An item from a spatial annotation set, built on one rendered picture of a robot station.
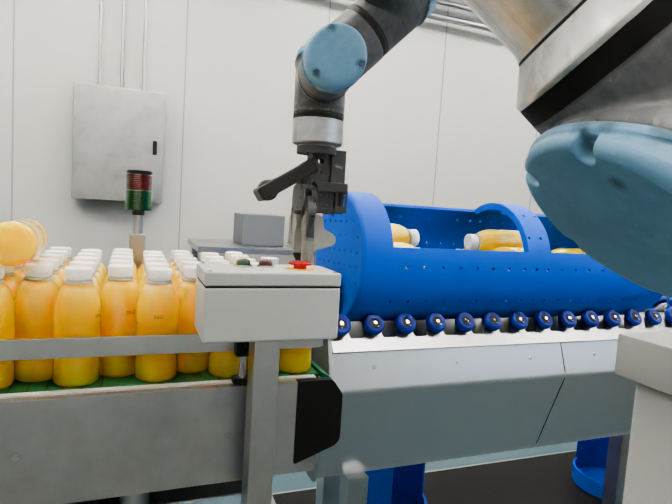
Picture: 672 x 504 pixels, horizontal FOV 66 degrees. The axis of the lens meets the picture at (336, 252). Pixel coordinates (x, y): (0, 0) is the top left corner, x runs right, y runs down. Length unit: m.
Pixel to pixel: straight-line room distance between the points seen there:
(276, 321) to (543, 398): 0.80
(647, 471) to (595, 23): 0.40
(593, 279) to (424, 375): 0.49
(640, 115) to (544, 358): 1.07
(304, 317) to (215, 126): 3.66
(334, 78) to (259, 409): 0.50
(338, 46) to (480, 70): 4.66
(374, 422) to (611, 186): 0.90
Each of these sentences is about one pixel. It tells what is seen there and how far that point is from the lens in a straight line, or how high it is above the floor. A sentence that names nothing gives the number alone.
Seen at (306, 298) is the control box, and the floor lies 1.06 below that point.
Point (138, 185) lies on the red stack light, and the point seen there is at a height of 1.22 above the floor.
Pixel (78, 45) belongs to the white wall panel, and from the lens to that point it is 4.43.
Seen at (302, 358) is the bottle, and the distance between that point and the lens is 0.94.
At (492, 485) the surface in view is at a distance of 2.32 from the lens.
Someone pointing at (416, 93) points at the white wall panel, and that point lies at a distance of 5.01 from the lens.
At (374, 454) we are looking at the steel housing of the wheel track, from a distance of 1.21.
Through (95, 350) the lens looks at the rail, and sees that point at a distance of 0.87.
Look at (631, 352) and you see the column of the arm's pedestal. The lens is 0.54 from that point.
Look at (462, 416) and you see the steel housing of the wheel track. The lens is 1.26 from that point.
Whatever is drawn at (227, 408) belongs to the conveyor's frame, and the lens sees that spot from 0.90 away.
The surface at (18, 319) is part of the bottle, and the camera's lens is 0.93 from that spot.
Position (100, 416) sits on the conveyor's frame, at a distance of 0.88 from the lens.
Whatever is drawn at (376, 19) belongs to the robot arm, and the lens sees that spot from 0.83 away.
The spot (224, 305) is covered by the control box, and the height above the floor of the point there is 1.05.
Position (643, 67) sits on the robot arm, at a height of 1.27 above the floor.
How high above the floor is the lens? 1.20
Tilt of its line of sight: 5 degrees down
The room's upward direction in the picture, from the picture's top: 4 degrees clockwise
